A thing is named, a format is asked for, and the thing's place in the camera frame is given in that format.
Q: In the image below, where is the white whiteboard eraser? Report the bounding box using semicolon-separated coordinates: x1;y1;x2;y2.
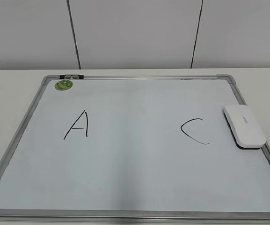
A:
223;105;266;149

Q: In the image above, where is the round green magnet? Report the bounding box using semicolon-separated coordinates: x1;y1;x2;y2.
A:
54;79;73;91

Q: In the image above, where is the black clip on frame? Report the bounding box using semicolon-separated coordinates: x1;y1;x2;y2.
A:
59;75;84;79

